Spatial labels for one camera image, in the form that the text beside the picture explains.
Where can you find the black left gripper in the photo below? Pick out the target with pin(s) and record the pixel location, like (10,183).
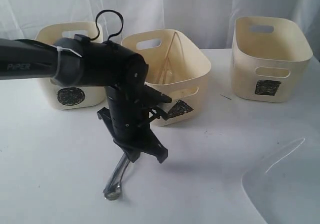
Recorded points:
(126,118)

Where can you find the steel long spoon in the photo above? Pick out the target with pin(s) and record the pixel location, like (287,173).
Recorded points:
(113,188)

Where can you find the white square plate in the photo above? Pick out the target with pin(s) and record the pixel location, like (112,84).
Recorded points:
(284,187)

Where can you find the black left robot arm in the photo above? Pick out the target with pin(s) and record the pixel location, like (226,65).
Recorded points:
(82,62)

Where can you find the cream bin with triangle mark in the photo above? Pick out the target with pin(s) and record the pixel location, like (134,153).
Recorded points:
(185,85)

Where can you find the white curtain backdrop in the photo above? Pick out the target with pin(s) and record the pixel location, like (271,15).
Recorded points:
(208,23)

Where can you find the cream bin with square mark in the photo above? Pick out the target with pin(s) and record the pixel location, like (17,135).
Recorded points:
(269,57)

